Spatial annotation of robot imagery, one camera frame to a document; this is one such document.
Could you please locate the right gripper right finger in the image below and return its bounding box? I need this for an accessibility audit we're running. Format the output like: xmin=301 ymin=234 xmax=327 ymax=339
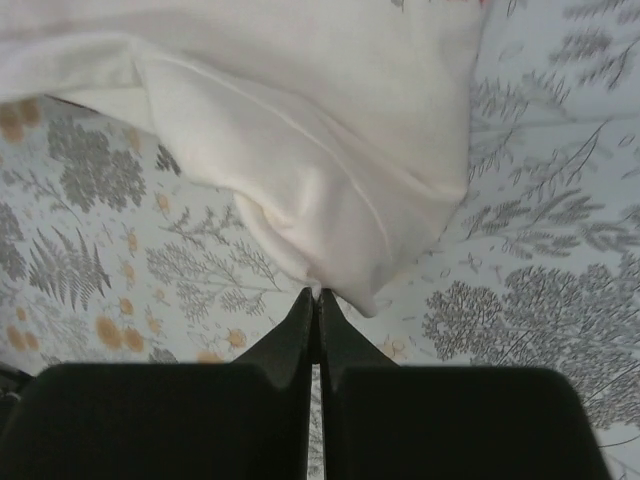
xmin=319 ymin=290 xmax=609 ymax=479

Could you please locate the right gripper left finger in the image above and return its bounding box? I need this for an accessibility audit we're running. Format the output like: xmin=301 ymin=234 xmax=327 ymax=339
xmin=1 ymin=290 xmax=314 ymax=479

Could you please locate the white t shirt red print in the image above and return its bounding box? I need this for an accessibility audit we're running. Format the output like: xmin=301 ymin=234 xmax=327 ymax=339
xmin=1 ymin=1 xmax=489 ymax=317

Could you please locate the floral table cloth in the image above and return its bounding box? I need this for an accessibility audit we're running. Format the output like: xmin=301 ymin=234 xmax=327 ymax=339
xmin=1 ymin=1 xmax=639 ymax=479

